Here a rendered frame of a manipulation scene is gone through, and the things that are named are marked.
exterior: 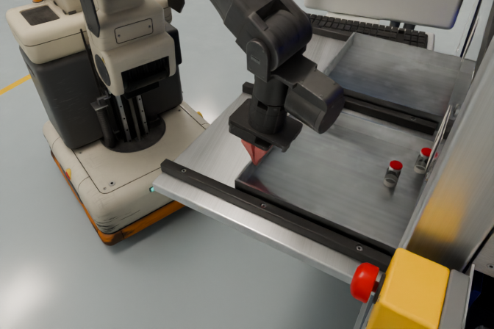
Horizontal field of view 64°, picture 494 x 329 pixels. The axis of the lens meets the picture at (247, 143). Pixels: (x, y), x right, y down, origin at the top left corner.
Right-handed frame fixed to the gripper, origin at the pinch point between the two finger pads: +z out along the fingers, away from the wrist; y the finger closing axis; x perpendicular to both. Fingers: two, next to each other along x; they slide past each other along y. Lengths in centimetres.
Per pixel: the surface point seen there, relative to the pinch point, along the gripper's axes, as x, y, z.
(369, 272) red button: -18.1, 21.3, -13.5
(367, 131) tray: 19.5, 13.8, 0.0
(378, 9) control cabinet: 89, -2, 7
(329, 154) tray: 10.6, 9.8, 1.6
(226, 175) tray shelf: -3.2, -3.9, 3.8
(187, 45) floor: 160, -129, 111
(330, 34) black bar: 54, -7, 3
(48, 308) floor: -22, -58, 101
